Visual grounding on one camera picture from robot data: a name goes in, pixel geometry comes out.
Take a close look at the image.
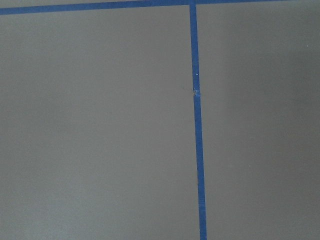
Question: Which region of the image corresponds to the horizontal blue tape line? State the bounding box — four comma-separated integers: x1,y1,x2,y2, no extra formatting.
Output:
0,0,320,16

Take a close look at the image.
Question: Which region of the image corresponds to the long vertical blue tape line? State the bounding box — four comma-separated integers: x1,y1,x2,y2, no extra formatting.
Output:
189,0,207,240

